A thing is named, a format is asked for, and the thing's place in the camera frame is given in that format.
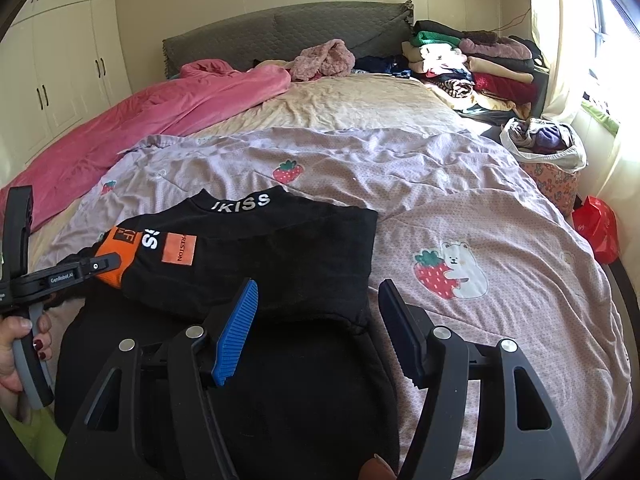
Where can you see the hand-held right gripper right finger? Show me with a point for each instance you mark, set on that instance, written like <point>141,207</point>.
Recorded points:
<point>400,325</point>

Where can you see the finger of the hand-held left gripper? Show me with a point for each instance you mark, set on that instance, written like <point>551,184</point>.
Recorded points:
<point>95,264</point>

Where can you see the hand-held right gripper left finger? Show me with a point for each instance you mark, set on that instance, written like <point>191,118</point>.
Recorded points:
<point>235,330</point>

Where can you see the black sweatshirt with orange cuffs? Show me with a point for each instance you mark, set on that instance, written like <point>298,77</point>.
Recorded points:
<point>280,245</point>

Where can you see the white bag of clothes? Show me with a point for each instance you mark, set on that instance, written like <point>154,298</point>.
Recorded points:
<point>545,137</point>

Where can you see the dark blue clothes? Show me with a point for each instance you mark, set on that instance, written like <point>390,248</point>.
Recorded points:
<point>380,64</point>

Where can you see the pile of folded clothes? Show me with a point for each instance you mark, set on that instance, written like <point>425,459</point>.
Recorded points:
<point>480,67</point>

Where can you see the person's left hand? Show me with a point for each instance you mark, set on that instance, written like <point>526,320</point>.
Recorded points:
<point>9,355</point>

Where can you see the lilac strawberry print blanket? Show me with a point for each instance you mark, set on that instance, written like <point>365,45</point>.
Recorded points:
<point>450,200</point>

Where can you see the yellow-green cloth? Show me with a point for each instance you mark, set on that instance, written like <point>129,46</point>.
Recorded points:
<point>35,435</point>

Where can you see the pink quilt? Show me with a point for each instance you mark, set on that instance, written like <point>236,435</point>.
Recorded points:
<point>150,110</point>

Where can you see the floral laundry basket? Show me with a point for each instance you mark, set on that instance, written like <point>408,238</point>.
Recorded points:
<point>550,185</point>

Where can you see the white wardrobe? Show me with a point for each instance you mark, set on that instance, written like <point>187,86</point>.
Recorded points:
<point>65,60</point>

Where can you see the red plastic bag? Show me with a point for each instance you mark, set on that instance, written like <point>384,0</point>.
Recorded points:
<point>597,230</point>

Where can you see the beige bed sheet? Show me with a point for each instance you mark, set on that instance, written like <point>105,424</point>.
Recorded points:
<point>360,100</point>

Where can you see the peach cloth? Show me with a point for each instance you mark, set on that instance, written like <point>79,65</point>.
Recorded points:
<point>272,65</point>

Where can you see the grey quilted headboard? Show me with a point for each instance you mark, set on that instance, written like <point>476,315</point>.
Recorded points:
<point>250,35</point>

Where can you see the pink fluffy garment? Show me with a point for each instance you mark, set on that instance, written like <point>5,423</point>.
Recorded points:
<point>325,57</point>

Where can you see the green windowsill cloth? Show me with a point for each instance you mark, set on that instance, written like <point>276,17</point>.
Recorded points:
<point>605,117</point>

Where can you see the cream curtain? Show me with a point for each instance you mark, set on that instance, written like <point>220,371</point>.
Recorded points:
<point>565,60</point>

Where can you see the window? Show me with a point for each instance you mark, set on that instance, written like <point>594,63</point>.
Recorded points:
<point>620,35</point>

